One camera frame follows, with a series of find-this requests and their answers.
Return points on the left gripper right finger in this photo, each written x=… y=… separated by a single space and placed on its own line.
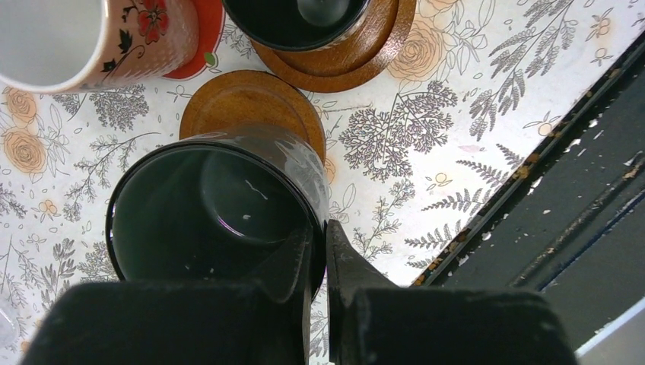
x=374 y=321

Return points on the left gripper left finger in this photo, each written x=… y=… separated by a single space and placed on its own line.
x=261 y=318

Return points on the dark green mug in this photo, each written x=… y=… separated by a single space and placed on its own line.
x=214 y=206

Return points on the brown wooden coaster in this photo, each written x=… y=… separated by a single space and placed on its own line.
x=246 y=97

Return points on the brown wooden knob lid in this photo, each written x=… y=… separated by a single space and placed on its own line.
x=351 y=61

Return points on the black mug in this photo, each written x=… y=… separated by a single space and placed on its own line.
x=295 y=26

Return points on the red round coaster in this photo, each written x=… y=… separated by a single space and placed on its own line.
x=211 y=18

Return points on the salmon mug with handle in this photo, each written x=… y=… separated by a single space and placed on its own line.
x=55 y=47

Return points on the floral table mat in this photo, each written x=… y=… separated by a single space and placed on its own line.
x=412 y=156

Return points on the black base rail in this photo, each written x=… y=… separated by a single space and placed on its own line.
x=570 y=224

